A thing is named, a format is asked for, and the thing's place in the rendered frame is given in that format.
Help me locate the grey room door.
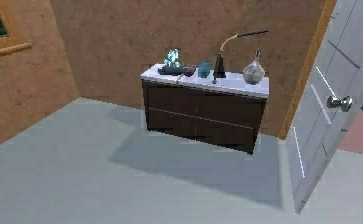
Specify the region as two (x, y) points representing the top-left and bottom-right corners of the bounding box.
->
(284, 0), (363, 215)

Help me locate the dark brown chest of drawers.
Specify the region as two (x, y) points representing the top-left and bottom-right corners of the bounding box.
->
(140, 63), (270, 156)

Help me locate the small blue cup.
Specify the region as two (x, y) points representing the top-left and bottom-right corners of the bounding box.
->
(197, 60), (212, 79)

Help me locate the wooden framed window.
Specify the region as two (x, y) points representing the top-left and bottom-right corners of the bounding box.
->
(0, 0), (34, 60)

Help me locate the round grey glass bottle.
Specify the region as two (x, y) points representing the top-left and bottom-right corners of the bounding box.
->
(242, 49), (266, 86)

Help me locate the pale blue crystal ornament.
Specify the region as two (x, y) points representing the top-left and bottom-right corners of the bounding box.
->
(157, 48), (186, 76)

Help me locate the small dark purple object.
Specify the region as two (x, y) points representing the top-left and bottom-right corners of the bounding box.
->
(183, 65), (197, 77)

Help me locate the black desk lamp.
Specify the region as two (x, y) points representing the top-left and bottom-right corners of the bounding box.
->
(211, 29), (270, 85)

